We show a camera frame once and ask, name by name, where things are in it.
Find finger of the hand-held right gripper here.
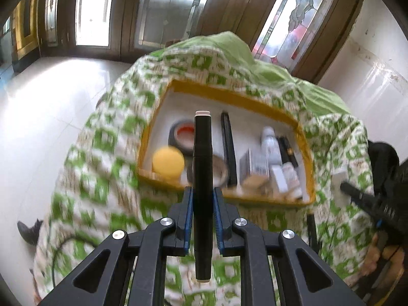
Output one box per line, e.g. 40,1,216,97
339,181,383,221

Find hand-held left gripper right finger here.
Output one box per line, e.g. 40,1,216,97
213,186,367,306

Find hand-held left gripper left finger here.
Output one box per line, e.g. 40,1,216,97
38,186,195,306

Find thick black marker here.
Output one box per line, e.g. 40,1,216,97
194,110,213,284

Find yellow round cap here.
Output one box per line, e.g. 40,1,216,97
152,146,186,181

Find small white carton box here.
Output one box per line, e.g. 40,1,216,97
239,148,270,185

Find white bottle red label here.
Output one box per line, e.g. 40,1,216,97
282,164,303,200

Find white bottle grey cap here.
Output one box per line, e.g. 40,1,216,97
261,126,283,168

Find white foam tray yellow tape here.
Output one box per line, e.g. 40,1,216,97
137,78,317,209

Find person's right hand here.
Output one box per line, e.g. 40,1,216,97
362,232,408,276

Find black cloth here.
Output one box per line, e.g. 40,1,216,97
366,140,400,195

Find green printed blanket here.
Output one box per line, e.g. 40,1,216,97
32,31,375,306

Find black shoe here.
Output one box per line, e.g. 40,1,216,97
17,218,43,246

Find wooden glass door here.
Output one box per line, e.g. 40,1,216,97
121,0,230,58
204,0,367,83
40,0,128,61

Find yellow framed door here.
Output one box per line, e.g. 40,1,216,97
11,0,42,62

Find black cable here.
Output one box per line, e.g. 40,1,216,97
51,234,106,290

